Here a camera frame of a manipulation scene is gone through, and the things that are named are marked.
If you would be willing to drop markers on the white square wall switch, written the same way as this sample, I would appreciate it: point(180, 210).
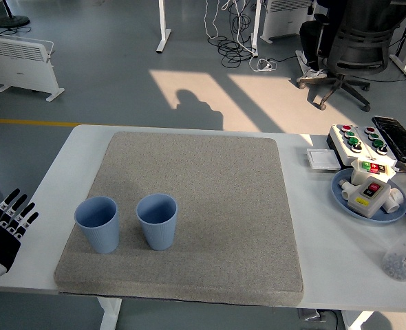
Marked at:
point(322, 159)

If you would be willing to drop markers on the blue ribbed plastic cup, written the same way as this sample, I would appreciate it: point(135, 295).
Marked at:
point(99, 237)
point(158, 233)

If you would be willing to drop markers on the white box green red buttons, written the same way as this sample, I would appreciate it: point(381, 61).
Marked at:
point(359, 175)

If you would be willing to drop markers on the clear bottle red cap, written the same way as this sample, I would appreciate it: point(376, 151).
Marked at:
point(402, 254)

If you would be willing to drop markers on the white table leg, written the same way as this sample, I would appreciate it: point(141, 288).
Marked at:
point(356, 323)
point(109, 314)

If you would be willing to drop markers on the black round stand base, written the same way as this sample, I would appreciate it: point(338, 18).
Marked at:
point(12, 21)

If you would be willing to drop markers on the blue round plate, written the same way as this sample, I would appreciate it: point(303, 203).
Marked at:
point(339, 199)

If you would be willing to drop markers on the black mesh office chair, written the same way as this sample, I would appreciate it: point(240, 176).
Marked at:
point(358, 48)

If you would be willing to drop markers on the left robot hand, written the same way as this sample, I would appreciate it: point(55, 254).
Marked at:
point(3, 237)

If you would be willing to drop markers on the white push-button control box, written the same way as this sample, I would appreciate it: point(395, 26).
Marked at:
point(342, 146)
point(385, 156)

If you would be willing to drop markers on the white pipe fitting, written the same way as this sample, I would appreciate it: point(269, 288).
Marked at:
point(395, 201)
point(345, 189)

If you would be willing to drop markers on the white panel heater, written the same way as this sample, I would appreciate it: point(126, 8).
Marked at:
point(282, 20)
point(20, 68)

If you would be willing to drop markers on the grey switch box red button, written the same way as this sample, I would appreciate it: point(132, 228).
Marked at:
point(366, 203)

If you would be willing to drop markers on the black wrapped keyboard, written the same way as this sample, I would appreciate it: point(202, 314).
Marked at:
point(399, 137)

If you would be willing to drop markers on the grey-brown foam mat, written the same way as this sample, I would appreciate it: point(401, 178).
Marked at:
point(206, 206)

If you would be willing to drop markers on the person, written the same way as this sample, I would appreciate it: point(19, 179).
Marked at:
point(309, 38)

